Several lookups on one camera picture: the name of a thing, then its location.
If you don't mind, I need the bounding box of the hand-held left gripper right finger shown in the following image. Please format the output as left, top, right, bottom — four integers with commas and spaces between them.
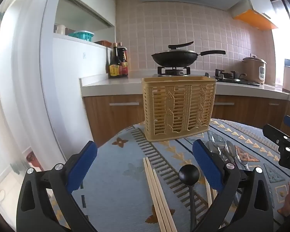
191, 139, 275, 232

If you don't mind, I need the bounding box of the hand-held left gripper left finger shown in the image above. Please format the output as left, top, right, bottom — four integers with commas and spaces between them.
16, 140, 98, 232

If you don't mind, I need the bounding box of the black ladle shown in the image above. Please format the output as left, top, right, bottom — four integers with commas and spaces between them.
178, 164, 200, 232

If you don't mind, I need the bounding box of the yellow plastic utensil basket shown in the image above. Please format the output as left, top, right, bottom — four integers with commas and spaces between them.
141, 76, 217, 142

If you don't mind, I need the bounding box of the metal spoon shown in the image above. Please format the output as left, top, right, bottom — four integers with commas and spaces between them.
205, 141, 221, 155
211, 134, 225, 146
224, 140, 237, 165
235, 148, 250, 171

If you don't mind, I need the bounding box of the blue patterned tablecloth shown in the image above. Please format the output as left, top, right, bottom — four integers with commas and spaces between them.
46, 118, 290, 232

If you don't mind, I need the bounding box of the pale electric kettle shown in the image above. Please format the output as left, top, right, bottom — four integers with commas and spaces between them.
282, 66, 290, 94

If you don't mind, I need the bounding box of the red object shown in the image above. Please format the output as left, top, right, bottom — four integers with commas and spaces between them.
26, 151, 43, 171

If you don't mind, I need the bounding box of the wooden base cabinet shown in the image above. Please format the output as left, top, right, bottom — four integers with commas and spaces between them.
83, 94, 290, 148

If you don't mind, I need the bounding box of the beige rice cooker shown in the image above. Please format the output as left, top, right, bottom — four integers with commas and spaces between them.
242, 55, 267, 84

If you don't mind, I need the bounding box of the black gas hob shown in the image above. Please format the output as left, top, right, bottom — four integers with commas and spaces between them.
157, 66, 260, 87

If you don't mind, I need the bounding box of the white kitchen countertop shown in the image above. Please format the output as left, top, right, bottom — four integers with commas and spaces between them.
79, 71, 290, 102

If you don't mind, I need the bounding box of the dark sauce bottle yellow label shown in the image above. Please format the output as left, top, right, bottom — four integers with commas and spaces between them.
108, 43, 123, 79

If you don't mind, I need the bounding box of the black wok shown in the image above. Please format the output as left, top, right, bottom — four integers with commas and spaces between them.
151, 50, 226, 67

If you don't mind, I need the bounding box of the dark sauce bottle red label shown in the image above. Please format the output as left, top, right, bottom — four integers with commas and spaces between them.
118, 43, 129, 77

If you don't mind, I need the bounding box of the teal plastic basket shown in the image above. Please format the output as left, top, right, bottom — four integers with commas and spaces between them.
68, 31, 95, 41

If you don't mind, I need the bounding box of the wall cabinet with orange underside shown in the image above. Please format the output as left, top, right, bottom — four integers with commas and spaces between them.
233, 0, 278, 31

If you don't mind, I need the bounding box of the wok lid with black handle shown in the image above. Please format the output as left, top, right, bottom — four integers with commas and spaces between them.
155, 41, 198, 54

